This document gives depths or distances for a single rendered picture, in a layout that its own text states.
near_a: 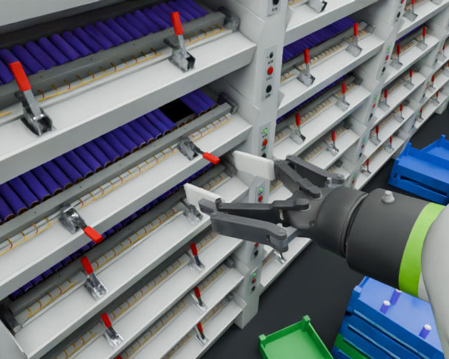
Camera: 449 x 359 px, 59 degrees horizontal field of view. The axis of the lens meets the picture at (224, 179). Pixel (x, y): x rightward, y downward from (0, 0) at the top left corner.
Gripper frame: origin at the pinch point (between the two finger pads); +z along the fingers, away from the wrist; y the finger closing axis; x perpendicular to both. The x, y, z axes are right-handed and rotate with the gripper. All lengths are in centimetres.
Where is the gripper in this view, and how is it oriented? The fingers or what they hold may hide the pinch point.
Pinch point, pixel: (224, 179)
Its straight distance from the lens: 55.4
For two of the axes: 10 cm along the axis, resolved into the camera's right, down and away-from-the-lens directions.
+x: -1.5, -8.4, -5.2
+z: -7.3, -2.6, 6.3
